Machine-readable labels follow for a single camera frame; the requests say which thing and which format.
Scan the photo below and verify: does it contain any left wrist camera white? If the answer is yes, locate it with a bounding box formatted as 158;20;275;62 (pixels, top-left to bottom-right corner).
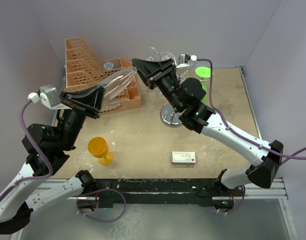
28;85;71;110

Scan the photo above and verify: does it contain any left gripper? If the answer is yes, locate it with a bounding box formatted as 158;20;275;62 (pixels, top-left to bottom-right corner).
58;82;108;150

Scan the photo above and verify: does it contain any green plastic goblet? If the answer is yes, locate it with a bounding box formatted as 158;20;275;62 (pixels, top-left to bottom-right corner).
195;66;211;105

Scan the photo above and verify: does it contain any small white card box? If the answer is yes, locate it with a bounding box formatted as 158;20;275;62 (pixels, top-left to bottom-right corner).
171;151;196;165

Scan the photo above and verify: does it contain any orange plastic file organizer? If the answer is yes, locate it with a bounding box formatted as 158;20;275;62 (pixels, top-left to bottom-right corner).
65;37;142;115

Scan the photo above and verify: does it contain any black mounting frame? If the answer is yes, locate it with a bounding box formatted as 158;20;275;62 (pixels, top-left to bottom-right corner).
96;178;245;209

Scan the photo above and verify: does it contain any clear wine glass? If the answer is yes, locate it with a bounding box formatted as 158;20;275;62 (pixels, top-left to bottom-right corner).
147;47;162;62
98;67;137;100
161;52;176;62

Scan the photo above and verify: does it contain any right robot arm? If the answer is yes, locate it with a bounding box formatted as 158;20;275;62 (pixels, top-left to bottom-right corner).
131;58;283;196

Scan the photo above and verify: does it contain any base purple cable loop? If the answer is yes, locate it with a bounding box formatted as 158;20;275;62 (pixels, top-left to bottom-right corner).
76;185;128;222

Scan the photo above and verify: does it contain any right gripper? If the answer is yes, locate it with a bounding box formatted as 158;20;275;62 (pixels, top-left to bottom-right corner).
132;58;183;112

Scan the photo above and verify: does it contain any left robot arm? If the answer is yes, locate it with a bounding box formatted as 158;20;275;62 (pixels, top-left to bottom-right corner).
0;85;105;235

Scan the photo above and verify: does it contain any chrome wine glass rack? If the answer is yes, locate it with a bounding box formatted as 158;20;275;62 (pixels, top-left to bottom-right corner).
159;53;210;128

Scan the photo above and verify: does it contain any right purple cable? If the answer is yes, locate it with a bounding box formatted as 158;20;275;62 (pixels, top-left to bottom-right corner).
196;57;306;160

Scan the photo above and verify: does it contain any orange plastic goblet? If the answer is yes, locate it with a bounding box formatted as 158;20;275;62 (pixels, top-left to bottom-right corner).
87;137;114;166

